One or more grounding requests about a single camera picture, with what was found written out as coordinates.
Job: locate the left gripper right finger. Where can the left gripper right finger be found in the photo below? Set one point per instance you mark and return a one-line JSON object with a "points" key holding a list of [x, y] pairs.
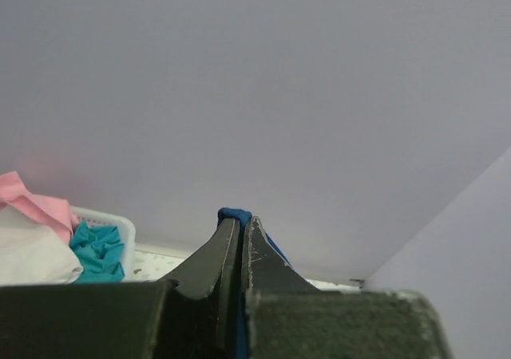
{"points": [[287, 317]]}

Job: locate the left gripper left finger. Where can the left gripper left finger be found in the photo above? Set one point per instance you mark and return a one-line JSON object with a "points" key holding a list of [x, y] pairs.
{"points": [[189, 313]]}

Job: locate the blue mickey t-shirt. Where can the blue mickey t-shirt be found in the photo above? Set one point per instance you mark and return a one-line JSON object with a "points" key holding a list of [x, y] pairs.
{"points": [[244, 217]]}

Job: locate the teal t-shirt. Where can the teal t-shirt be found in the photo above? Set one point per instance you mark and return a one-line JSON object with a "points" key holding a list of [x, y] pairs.
{"points": [[99, 250]]}

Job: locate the white plastic laundry basket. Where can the white plastic laundry basket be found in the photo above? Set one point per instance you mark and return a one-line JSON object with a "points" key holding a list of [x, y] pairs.
{"points": [[126, 229]]}

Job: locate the pink t-shirt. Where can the pink t-shirt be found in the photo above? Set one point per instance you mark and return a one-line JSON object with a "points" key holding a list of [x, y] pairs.
{"points": [[49, 211]]}

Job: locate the white t-shirt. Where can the white t-shirt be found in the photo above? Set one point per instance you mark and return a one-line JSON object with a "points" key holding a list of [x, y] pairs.
{"points": [[33, 254]]}

